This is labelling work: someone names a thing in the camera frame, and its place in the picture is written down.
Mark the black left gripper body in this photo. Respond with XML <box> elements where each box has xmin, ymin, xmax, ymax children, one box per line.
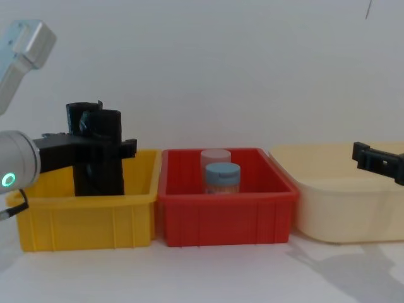
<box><xmin>33</xmin><ymin>132</ymin><xmax>77</xmax><ymax>175</ymax></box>

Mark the black garbage bag roll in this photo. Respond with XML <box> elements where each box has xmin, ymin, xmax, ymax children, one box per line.
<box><xmin>73</xmin><ymin>109</ymin><xmax>124</xmax><ymax>197</ymax></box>
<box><xmin>65</xmin><ymin>100</ymin><xmax>105</xmax><ymax>137</ymax></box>

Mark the yellow plastic bin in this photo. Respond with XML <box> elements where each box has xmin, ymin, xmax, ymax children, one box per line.
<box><xmin>6</xmin><ymin>148</ymin><xmax>162</xmax><ymax>253</ymax></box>

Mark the blue-lidded clear jar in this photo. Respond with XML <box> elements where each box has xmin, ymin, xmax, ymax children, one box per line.
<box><xmin>205</xmin><ymin>163</ymin><xmax>241</xmax><ymax>196</ymax></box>

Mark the red plastic bin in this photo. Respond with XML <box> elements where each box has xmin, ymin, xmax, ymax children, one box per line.
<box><xmin>157</xmin><ymin>147</ymin><xmax>299</xmax><ymax>247</ymax></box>

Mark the thin dark left gripper cable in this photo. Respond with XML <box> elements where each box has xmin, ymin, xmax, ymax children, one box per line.
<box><xmin>0</xmin><ymin>188</ymin><xmax>30</xmax><ymax>222</ymax></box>

